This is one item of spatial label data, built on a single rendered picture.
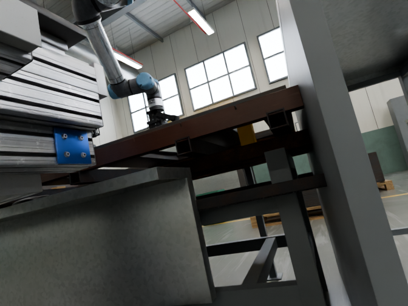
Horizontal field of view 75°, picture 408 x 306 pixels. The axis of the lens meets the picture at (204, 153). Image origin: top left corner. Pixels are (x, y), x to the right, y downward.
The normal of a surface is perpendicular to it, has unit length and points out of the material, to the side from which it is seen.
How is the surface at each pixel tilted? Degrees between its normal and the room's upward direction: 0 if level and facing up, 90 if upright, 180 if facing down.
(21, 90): 90
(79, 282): 90
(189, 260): 90
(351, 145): 90
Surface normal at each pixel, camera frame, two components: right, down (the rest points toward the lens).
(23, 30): 0.88, -0.25
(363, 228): -0.35, -0.06
